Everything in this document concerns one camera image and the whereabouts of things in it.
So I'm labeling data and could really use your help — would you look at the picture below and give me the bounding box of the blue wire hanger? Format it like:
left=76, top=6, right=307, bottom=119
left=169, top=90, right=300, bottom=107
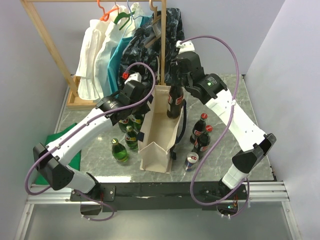
left=122, top=2, right=144, bottom=38

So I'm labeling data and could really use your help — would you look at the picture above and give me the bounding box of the pale white blouse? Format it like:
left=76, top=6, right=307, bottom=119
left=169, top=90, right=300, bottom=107
left=94, top=5, right=129, bottom=99

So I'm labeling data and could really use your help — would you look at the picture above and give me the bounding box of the green hanger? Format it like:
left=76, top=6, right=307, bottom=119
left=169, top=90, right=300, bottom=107
left=113, top=12, right=131, bottom=30

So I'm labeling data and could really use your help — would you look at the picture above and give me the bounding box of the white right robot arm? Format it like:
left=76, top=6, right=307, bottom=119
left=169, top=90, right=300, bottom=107
left=171, top=50, right=277, bottom=199

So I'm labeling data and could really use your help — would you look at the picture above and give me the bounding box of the dark patterned shirt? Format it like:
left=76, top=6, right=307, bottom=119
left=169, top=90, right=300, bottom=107
left=117, top=7, right=185, bottom=89

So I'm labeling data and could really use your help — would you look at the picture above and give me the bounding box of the dark cola bottle red cap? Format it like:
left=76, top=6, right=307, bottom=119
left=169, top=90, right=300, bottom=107
left=166, top=86, right=184, bottom=119

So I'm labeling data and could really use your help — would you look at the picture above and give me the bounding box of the green bottle middle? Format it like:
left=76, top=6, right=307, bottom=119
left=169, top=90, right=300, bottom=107
left=125, top=125, right=138, bottom=150

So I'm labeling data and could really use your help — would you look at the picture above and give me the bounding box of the wooden clothes rack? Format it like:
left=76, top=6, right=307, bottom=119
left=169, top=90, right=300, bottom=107
left=21, top=0, right=167, bottom=111

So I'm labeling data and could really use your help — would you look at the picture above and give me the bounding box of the green cloth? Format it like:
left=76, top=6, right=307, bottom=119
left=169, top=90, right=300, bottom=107
left=34, top=122, right=82, bottom=186

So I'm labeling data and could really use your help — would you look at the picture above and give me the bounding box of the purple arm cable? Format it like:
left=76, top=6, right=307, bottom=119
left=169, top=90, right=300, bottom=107
left=24, top=61, right=157, bottom=222
left=189, top=34, right=251, bottom=219

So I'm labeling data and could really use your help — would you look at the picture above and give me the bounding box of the green bottle back left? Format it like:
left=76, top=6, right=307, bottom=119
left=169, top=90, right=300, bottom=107
left=118, top=117, right=133, bottom=133

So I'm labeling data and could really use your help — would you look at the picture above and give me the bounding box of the aluminium rail frame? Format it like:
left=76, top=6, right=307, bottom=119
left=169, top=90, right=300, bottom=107
left=15, top=181, right=302, bottom=240

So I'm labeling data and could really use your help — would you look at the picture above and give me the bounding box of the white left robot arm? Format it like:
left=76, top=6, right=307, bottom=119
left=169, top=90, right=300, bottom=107
left=32, top=80, right=155, bottom=201

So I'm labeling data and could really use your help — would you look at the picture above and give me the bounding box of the green glass bottle yellow label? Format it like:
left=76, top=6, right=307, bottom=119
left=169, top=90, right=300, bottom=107
left=132, top=114, right=144, bottom=132

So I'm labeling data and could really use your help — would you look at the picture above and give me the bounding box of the beige canvas tote bag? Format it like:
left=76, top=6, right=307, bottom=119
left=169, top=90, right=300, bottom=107
left=138, top=85, right=183, bottom=174

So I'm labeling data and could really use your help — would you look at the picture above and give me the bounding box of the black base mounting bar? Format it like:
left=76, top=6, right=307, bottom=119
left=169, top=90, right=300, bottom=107
left=70, top=181, right=249, bottom=216

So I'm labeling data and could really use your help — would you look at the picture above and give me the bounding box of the cola bottle front red cap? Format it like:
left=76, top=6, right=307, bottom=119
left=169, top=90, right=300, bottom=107
left=192, top=125, right=213, bottom=159

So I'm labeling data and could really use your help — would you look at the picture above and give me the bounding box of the orange hanger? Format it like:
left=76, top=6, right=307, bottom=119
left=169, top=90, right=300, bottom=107
left=96, top=0, right=119, bottom=22

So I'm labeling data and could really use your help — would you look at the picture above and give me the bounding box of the green bottle front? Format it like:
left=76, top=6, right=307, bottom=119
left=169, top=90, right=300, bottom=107
left=111, top=138, right=128, bottom=163

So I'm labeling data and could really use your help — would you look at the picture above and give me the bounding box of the cola bottle middle red cap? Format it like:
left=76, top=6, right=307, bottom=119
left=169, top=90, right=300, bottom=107
left=190, top=113, right=208, bottom=144

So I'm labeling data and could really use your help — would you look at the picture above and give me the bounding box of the silver blue energy drink can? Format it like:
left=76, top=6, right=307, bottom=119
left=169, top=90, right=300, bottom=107
left=184, top=152, right=199, bottom=172

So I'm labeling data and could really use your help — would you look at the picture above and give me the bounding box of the teal shirt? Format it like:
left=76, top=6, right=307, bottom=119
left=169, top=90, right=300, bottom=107
left=103, top=16, right=151, bottom=97

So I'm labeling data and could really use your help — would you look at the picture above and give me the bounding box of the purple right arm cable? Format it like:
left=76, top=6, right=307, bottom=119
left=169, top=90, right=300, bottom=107
left=189, top=34, right=251, bottom=219

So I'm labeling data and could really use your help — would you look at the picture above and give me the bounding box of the white ruffled shirt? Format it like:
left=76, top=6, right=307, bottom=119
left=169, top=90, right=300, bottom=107
left=75, top=19, right=109, bottom=101

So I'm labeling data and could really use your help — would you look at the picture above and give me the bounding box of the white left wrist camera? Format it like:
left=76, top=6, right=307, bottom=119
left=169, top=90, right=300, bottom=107
left=124, top=72, right=142, bottom=84

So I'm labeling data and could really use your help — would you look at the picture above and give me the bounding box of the wooden hanger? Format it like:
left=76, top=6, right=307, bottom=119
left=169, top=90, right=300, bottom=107
left=144, top=0, right=162, bottom=48

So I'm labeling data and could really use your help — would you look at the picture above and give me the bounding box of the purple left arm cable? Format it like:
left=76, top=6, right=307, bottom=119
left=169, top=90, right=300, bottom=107
left=24, top=61, right=157, bottom=222

